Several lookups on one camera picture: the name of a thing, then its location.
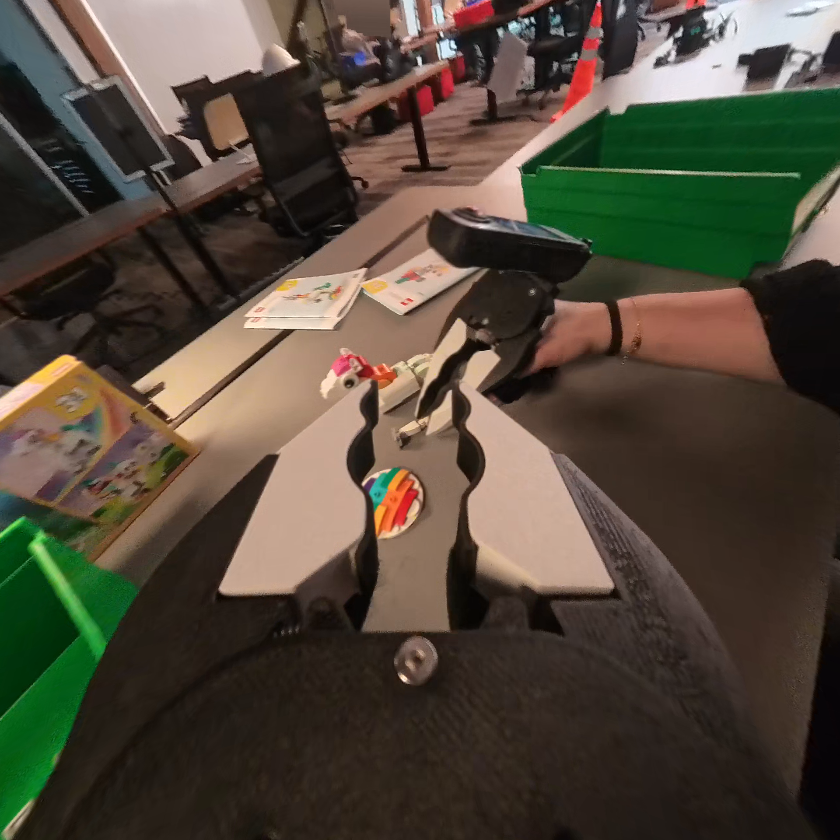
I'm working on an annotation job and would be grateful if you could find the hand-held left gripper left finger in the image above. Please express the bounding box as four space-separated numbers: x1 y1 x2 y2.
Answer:
218 382 382 618

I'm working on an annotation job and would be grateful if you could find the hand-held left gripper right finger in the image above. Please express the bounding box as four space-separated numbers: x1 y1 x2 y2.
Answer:
446 382 616 627

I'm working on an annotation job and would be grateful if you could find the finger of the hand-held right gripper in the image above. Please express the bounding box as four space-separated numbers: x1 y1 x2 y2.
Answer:
458 343 509 396
415 320 478 438

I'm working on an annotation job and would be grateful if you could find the round rainbow lego build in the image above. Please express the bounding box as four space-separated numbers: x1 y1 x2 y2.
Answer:
362 466 426 540

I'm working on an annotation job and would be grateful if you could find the white lego unicorn figure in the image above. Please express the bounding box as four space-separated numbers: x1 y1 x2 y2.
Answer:
320 349 435 414

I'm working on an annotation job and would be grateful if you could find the green plastic bin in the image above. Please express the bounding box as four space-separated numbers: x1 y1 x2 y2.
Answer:
520 88 840 280
0 517 140 837

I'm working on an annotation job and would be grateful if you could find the person's right forearm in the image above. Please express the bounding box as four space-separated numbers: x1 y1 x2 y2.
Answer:
604 259 840 411

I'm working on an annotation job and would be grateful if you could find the lego instruction booklet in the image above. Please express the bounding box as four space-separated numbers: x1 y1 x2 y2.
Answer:
361 252 487 316
244 268 368 331

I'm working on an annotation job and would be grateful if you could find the yellow lego set box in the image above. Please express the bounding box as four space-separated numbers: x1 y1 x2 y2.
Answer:
0 354 201 562

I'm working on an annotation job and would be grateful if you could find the person's right hand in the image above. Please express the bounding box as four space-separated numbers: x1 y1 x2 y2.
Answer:
528 298 609 378

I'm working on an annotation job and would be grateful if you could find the red storage box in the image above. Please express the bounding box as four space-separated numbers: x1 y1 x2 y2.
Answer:
420 64 458 109

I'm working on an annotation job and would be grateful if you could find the white board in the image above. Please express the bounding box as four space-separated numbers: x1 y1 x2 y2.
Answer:
487 33 528 104

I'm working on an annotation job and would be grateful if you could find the orange traffic cone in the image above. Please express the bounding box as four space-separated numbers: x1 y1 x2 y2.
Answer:
550 0 605 123

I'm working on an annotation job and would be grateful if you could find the long grey desk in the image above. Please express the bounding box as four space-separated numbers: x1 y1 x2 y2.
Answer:
325 59 454 173

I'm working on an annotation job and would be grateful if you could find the black mesh office chair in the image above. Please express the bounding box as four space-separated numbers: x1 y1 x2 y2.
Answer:
233 62 370 238

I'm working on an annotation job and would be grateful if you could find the black device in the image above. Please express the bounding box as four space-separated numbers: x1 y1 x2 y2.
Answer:
738 42 791 85

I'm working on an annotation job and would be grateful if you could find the dark chair tan back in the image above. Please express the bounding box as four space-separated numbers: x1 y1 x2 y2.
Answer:
172 74 263 161

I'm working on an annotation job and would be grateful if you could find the dark wooden desk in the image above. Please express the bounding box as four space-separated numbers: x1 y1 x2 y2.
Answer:
0 154 263 309

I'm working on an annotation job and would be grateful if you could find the grey framed monitor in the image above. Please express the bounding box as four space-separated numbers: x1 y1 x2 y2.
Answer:
61 74 177 183

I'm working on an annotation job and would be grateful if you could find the thin gold bracelet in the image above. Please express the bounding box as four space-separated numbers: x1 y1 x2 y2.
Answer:
620 297 644 365

